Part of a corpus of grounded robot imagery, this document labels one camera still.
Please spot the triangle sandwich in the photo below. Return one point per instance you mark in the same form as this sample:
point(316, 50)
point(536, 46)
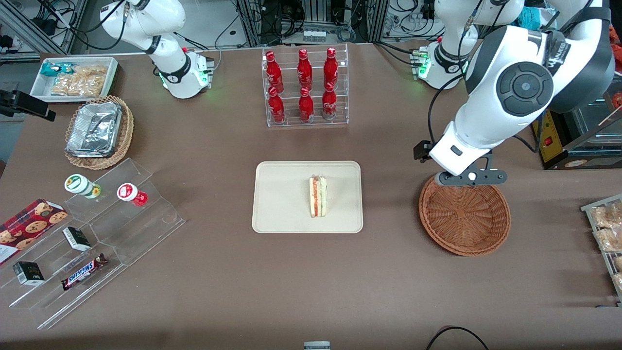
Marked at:
point(318, 197)

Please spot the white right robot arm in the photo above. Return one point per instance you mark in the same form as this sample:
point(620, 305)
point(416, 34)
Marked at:
point(146, 22)

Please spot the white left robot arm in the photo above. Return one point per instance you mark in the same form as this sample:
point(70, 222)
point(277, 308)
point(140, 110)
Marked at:
point(491, 112)

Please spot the beige plastic tray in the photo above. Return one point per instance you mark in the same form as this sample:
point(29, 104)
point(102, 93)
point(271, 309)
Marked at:
point(284, 199)

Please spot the round brown wicker basket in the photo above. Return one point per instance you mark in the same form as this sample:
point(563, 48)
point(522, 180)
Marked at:
point(464, 221)

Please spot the light wicker basket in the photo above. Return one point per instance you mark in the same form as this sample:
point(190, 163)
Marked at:
point(125, 131)

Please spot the clear acrylic bottle rack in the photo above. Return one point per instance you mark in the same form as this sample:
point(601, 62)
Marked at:
point(291, 121)

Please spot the red cola bottle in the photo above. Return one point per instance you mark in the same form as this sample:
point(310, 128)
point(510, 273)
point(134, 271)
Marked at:
point(306, 107)
point(277, 109)
point(304, 70)
point(329, 104)
point(331, 68)
point(274, 73)

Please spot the grey power strip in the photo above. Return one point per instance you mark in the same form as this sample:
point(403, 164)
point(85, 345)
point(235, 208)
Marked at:
point(314, 35)

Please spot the small grey device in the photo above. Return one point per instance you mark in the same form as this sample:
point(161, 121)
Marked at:
point(317, 345)

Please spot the clear acrylic stepped display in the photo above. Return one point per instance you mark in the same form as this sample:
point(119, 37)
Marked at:
point(136, 228)

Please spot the red lid drink bottle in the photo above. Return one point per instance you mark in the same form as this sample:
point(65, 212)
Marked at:
point(129, 192)

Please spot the silver foil container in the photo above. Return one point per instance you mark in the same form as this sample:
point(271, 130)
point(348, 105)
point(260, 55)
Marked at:
point(95, 129)

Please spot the green lid drink bottle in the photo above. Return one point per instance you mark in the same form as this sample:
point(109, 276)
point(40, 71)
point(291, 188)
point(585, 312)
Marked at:
point(80, 185)

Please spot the yellow power box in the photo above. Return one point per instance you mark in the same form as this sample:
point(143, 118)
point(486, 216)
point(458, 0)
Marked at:
point(546, 141)

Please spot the small black box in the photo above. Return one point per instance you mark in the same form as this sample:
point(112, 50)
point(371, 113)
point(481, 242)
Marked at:
point(77, 238)
point(28, 273)

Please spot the clear bag of crackers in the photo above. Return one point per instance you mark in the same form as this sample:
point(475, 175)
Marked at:
point(77, 85)
point(91, 70)

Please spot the Snickers chocolate bar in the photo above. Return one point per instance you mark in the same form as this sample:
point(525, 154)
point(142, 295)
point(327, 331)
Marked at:
point(83, 272)

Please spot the green snack packet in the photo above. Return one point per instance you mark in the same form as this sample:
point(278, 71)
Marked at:
point(52, 69)

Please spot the white rectangular snack bin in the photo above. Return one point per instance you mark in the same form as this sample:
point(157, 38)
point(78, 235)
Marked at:
point(41, 90)

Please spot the red tartan cookie box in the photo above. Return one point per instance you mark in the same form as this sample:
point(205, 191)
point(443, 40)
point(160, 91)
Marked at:
point(29, 226)

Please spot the wrapped pastry bag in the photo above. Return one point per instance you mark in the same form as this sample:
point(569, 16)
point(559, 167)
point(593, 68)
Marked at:
point(611, 239)
point(610, 215)

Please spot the aluminium frame rack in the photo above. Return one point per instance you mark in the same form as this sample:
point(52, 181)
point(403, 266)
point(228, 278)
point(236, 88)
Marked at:
point(252, 19)

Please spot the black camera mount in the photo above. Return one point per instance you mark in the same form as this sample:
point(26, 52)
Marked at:
point(24, 103)

